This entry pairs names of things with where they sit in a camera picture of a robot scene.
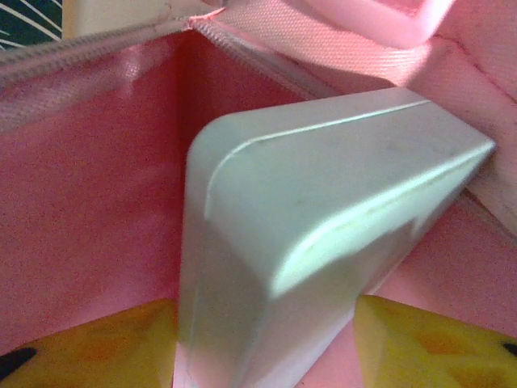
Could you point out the pink school backpack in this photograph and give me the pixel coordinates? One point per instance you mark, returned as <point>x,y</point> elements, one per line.
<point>93,202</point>

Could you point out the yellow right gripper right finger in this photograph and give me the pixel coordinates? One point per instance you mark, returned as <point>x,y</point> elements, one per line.
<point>436,347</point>

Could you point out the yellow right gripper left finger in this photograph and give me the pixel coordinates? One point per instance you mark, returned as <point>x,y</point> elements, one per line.
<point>89,351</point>

